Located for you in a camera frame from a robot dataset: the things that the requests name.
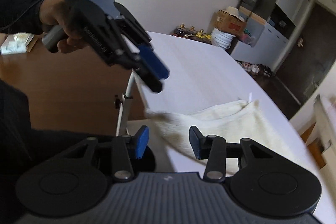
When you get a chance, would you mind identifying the black round object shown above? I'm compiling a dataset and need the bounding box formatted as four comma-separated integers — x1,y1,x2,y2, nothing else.
131,147,157,172

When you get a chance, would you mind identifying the dark wooden door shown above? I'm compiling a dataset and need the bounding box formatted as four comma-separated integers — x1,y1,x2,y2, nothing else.
273,0,336,107

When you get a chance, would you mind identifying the white packet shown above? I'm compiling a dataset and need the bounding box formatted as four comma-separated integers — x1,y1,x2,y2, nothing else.
0,33,35,55

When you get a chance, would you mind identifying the cardboard box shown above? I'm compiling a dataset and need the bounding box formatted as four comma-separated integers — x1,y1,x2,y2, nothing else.
210,10,248,37

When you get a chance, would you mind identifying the row of shoes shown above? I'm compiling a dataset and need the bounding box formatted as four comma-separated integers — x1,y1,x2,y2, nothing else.
237,60,274,78

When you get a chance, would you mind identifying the person's left forearm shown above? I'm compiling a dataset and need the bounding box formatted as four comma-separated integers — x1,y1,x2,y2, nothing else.
0,0,58,33

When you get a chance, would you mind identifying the person's left hand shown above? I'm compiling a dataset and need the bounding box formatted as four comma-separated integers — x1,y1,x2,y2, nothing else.
39,0,87,54

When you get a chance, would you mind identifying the white table leg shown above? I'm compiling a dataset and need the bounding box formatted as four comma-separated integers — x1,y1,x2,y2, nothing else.
115,70,137,136

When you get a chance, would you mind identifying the stack of white buckets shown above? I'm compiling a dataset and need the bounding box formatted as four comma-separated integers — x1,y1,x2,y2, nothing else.
211,28,236,50

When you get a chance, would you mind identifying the grey white cabinet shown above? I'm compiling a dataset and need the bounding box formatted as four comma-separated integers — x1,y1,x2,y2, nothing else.
232,0,313,72

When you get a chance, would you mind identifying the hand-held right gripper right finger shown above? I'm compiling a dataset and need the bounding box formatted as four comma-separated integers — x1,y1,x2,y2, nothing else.
189,126,267,182

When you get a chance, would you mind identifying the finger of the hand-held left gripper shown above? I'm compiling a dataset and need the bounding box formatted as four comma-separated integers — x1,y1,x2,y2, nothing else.
110,51,164,94
115,2,170,81

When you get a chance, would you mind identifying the straw hat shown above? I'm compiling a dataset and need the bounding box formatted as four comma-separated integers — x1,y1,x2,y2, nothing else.
223,6,246,21

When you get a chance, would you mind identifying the cream towel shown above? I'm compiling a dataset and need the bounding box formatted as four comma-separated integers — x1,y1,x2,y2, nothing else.
146,93,306,176

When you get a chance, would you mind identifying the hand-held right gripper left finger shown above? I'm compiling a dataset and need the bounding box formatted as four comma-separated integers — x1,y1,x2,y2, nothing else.
62,126,150,182

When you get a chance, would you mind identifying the cream counter with glass top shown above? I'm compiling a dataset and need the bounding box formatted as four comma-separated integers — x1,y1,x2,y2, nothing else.
289,94,336,170

